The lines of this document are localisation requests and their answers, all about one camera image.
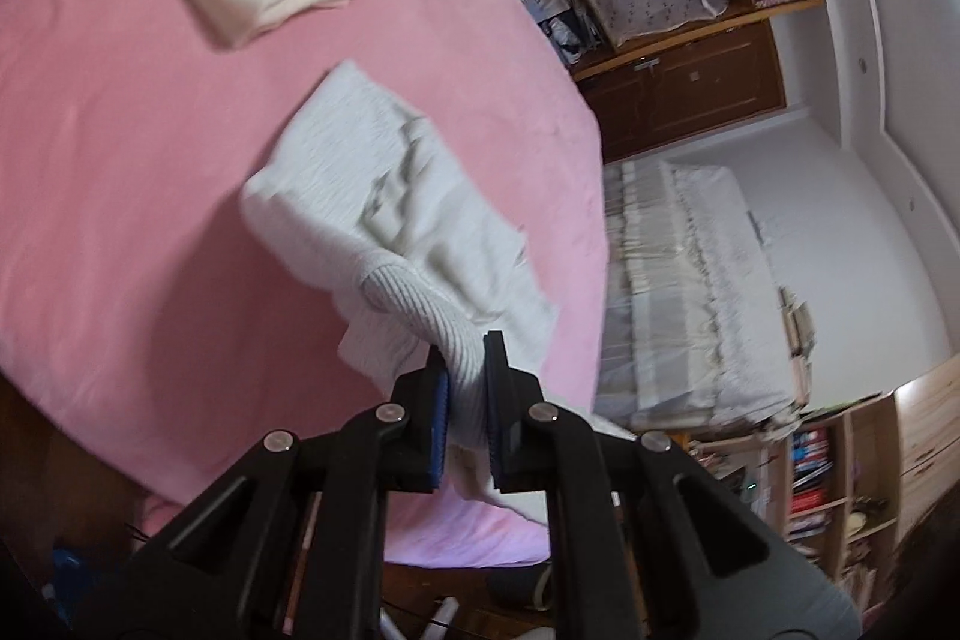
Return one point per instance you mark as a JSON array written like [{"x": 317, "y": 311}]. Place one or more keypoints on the blue plastic bag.
[{"x": 71, "y": 572}]

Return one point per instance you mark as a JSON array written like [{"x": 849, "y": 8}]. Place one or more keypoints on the pile of assorted packets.
[{"x": 559, "y": 25}]

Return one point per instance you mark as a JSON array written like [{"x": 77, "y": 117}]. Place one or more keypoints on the light grey hoodie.
[{"x": 360, "y": 197}]

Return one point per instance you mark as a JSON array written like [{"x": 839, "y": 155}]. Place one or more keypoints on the dark wooden wardrobe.
[{"x": 697, "y": 85}]

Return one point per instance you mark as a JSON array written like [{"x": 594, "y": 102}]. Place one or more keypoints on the sheer white curtain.
[{"x": 675, "y": 295}]

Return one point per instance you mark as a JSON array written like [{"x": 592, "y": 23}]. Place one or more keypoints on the light wooden bookshelf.
[{"x": 847, "y": 460}]

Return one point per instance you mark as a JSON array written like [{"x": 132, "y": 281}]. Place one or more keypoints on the white chair base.
[{"x": 435, "y": 617}]

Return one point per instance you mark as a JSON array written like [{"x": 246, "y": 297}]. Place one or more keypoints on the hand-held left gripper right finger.
[{"x": 495, "y": 430}]

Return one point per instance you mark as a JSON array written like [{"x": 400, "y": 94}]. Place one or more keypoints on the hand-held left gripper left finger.
[{"x": 439, "y": 430}]

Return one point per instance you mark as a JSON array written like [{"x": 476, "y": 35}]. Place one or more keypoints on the pink bed sheet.
[{"x": 150, "y": 160}]

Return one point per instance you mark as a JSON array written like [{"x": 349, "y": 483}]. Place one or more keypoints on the dark slipper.
[{"x": 517, "y": 589}]

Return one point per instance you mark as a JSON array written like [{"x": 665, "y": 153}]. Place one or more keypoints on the light wooden closet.
[{"x": 930, "y": 437}]

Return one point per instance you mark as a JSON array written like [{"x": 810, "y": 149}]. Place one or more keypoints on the row of books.
[{"x": 808, "y": 475}]

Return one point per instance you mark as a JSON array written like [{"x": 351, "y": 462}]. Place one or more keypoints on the stack of papers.
[{"x": 796, "y": 340}]

